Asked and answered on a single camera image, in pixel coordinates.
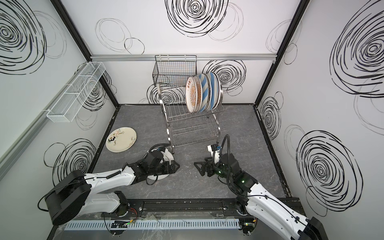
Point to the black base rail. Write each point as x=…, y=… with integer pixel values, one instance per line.
x=141, y=208

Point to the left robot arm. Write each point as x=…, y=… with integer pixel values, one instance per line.
x=79, y=194

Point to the white plate red characters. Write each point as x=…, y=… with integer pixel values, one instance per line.
x=208, y=105

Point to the black wire basket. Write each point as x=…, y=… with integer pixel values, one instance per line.
x=174, y=70

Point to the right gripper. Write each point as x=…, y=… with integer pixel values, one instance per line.
x=208, y=169

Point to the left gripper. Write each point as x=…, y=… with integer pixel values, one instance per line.
x=167, y=166

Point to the white slotted cable duct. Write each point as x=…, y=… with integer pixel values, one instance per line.
x=115, y=225

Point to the white wire wall shelf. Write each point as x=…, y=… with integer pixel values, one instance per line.
x=84, y=91

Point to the orange sunburst plate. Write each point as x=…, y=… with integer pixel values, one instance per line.
x=198, y=92
x=191, y=94

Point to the cream floral plate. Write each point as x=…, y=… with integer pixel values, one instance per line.
x=121, y=139

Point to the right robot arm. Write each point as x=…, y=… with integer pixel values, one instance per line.
x=258, y=202

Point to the stainless steel dish rack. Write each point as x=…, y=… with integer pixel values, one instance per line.
x=185, y=128

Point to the blue white striped plate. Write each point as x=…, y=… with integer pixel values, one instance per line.
x=216, y=90

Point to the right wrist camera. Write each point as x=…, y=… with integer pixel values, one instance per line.
x=214, y=150

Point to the white plate green clover outline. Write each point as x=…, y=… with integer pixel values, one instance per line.
x=161, y=164

